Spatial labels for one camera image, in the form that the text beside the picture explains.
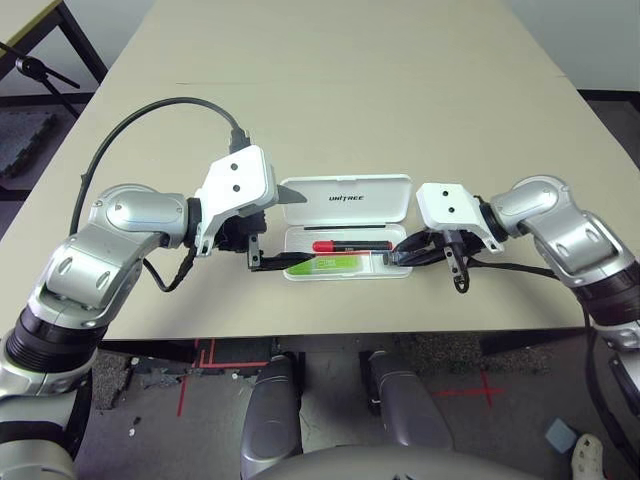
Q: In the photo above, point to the black tripod stand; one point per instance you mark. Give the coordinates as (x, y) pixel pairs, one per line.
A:
(27, 66)

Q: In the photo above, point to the beige side table black frame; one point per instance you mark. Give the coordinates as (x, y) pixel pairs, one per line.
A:
(30, 20)

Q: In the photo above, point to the grey robot torso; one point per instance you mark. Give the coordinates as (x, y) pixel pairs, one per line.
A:
(390, 465)

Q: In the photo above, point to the grey robot right leg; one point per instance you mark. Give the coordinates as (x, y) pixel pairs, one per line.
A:
(405, 405)

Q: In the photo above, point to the white plastic pencil case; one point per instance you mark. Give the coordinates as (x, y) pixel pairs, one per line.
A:
(360, 200)

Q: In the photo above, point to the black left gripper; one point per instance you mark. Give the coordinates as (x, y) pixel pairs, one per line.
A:
(240, 235)

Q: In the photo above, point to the black table leg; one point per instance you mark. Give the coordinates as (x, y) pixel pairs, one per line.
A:
(150, 350)

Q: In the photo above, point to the white shoe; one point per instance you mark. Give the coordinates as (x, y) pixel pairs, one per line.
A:
(587, 457)

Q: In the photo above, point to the black foam floor mat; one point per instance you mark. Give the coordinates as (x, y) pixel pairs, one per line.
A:
(22, 142)

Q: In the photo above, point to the red and black marker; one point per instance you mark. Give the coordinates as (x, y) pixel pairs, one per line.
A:
(350, 245)

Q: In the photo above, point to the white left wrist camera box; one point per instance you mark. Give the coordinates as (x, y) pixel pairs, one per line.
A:
(240, 177)

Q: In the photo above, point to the grey robot left leg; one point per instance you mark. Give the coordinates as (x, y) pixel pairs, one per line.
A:
(272, 415)

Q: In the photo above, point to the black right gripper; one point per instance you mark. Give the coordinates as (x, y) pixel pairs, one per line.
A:
(450, 242)

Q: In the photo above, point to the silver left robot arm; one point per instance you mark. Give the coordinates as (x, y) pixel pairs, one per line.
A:
(100, 250)

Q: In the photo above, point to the green highlighter pen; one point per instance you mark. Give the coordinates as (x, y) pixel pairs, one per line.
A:
(325, 267)

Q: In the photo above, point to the grey robot leg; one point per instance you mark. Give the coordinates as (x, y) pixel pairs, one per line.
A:
(405, 405)
(272, 415)

